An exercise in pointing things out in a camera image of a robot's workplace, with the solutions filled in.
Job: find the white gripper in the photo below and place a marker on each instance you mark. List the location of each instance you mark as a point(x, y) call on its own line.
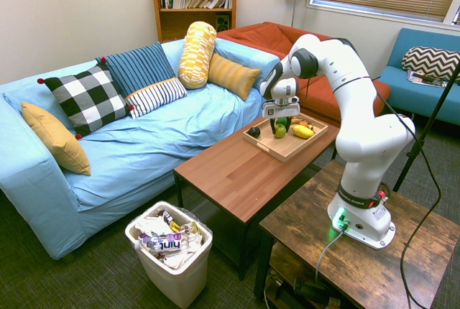
point(284, 107)

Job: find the green apple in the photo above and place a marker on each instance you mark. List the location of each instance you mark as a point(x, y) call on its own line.
point(280, 131)

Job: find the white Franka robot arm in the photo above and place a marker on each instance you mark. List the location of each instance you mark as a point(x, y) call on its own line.
point(359, 108)

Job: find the wooden serving tray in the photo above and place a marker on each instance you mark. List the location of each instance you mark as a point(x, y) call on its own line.
point(284, 149)

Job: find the dark green toy fruit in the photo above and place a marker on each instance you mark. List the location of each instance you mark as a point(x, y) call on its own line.
point(282, 121)

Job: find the yellow toy banana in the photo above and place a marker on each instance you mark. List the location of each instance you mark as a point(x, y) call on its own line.
point(296, 120)

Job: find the yellow toy mango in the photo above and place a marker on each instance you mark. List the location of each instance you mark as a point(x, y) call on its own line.
point(303, 131)

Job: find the orange toy fruit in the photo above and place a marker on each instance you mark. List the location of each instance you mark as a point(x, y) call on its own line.
point(306, 123)

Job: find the black toy avocado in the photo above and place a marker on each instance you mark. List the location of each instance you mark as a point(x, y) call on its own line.
point(254, 132)

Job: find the mustard striped pillow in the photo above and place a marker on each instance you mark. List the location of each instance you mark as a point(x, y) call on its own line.
point(231, 75)

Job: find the reddish wooden coffee table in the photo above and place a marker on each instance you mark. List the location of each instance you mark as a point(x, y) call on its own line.
point(230, 179)

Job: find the orange sofa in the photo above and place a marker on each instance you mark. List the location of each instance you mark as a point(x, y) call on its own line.
point(258, 36)

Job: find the yellow patterned bolster pillow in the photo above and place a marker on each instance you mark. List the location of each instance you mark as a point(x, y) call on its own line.
point(197, 54)

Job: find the small black speaker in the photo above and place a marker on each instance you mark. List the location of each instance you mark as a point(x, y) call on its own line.
point(223, 22)

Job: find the teal sofa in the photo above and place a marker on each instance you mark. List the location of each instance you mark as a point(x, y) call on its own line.
point(402, 93)

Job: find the white navy striped pillow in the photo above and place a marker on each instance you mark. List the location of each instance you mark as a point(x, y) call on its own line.
point(156, 95)

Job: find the wooden bookcase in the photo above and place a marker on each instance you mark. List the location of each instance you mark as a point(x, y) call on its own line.
point(194, 25)

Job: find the light blue sofa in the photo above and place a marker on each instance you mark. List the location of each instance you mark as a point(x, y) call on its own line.
point(143, 143)

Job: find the magazine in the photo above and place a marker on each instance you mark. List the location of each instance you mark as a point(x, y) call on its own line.
point(422, 78)

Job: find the blue striped pillow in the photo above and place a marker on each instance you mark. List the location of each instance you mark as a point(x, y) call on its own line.
point(138, 66)

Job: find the black white chevron pillow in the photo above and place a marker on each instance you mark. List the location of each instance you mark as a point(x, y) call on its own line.
point(431, 63)

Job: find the crumpled paper trash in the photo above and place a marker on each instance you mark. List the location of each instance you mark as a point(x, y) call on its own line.
point(151, 224)

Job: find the hint drink carton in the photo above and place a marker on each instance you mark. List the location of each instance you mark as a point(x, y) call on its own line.
point(167, 243)

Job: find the rustic brown side table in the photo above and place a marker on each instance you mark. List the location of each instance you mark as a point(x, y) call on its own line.
point(359, 269)

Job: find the black power adapter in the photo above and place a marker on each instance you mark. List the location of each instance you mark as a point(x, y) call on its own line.
point(309, 289)

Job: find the white plastic trash bin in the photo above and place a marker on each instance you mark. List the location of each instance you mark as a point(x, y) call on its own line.
point(179, 280)

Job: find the black white checked pillow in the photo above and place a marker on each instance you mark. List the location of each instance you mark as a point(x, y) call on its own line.
point(88, 97)

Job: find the plain mustard pillow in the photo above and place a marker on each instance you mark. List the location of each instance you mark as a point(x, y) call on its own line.
point(54, 136)

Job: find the black camera stand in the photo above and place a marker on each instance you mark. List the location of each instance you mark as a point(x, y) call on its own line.
point(429, 122)

